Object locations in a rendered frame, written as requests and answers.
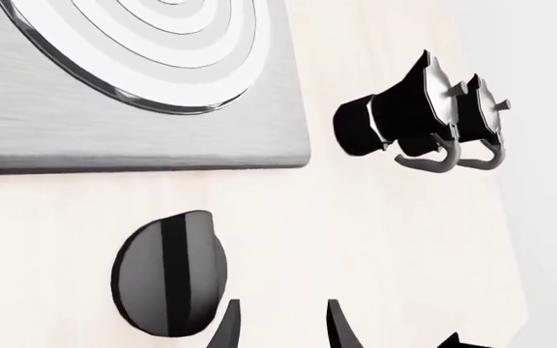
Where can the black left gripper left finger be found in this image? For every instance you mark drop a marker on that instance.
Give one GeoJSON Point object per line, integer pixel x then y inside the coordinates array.
{"type": "Point", "coordinates": [227, 331]}

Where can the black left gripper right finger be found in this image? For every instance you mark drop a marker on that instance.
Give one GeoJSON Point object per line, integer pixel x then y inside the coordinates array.
{"type": "Point", "coordinates": [340, 331]}

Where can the round black stove knob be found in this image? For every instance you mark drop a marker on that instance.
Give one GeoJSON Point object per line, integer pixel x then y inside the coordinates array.
{"type": "Point", "coordinates": [162, 275]}

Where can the flat grey stove plate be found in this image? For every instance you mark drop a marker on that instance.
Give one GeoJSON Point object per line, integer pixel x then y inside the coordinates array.
{"type": "Point", "coordinates": [41, 123]}

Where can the large black moka pot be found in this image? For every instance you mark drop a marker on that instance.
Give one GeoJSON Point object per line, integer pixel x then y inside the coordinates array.
{"type": "Point", "coordinates": [394, 108]}

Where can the small black moka pot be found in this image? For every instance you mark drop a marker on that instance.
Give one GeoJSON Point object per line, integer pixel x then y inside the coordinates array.
{"type": "Point", "coordinates": [474, 123]}

